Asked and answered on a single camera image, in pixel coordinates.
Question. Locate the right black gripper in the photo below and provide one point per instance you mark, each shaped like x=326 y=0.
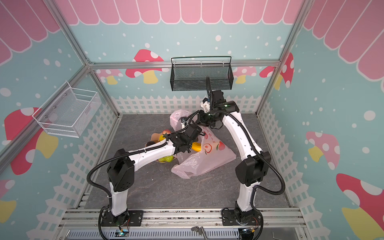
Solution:
x=203 y=118

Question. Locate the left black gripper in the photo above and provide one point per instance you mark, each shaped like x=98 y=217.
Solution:
x=195 y=140

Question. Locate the yellow banana bunch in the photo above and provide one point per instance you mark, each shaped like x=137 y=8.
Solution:
x=196 y=147

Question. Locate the pink printed plastic bag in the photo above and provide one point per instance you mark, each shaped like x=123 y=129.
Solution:
x=213 y=154

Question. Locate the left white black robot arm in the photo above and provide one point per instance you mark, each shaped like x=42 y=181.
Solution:
x=122 y=167

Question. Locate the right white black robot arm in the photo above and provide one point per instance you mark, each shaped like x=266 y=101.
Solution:
x=255 y=163

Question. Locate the yellow lemon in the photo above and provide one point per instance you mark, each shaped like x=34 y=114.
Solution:
x=161 y=138

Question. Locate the green custard apple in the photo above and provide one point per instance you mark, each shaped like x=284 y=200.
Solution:
x=167 y=159

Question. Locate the tan wavy fruit plate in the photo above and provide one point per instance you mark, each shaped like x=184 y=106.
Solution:
x=154 y=139

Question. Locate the black mesh wall basket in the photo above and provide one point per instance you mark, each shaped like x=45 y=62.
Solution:
x=193 y=73

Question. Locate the white wire wall basket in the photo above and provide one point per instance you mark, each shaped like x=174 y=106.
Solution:
x=68 y=113

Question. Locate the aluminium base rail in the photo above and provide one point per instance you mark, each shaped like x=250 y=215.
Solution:
x=209 y=224

